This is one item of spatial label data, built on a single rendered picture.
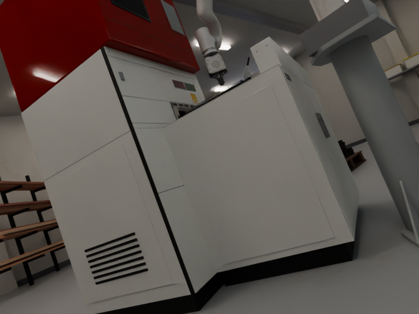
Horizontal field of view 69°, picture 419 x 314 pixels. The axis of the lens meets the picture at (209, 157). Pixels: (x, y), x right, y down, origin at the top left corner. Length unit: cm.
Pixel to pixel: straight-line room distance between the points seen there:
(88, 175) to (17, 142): 695
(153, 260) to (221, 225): 33
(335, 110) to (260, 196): 1036
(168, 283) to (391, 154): 105
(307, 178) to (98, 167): 94
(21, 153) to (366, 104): 781
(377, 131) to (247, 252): 73
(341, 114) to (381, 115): 1017
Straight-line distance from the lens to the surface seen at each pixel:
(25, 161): 837
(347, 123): 1150
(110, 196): 150
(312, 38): 140
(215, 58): 175
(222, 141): 135
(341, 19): 137
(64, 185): 173
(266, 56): 138
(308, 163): 125
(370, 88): 137
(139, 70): 162
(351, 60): 139
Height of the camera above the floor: 46
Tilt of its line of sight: 5 degrees up
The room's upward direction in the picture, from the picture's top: 21 degrees counter-clockwise
